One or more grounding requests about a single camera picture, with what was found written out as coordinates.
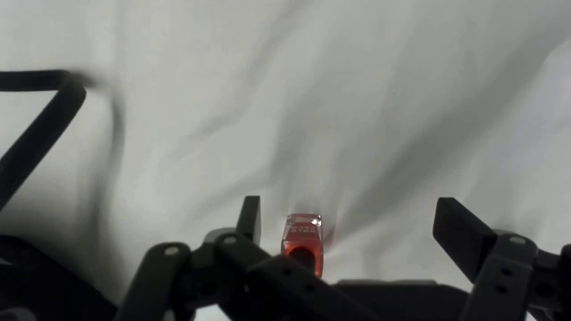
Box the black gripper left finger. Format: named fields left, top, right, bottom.
left=115, top=195, right=383, bottom=321

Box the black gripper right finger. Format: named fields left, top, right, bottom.
left=433, top=197, right=571, bottom=321

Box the orange-red nail polish bottle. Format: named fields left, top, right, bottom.
left=281, top=213, right=329, bottom=281

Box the white tablecloth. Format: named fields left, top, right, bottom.
left=0, top=0, right=571, bottom=321

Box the black handbag with strap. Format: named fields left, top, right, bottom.
left=0, top=70, right=127, bottom=321

